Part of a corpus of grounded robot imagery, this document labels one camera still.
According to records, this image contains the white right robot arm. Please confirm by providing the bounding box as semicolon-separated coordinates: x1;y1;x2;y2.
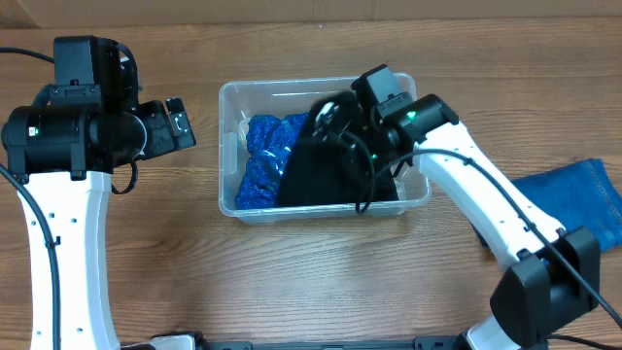
310;91;606;349

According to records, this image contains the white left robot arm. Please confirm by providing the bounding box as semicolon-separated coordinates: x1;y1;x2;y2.
2;98;196;349

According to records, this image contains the black banded cloth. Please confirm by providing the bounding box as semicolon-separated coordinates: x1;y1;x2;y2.
277;111;398;207

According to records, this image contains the blue green sequin cloth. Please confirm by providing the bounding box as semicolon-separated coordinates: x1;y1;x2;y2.
235;112;308;210

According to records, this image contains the clear plastic container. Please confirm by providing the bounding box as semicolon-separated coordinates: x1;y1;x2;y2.
219;77;432;224

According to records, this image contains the blue denim cloth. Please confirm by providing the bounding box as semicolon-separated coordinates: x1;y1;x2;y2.
512;158;621;252

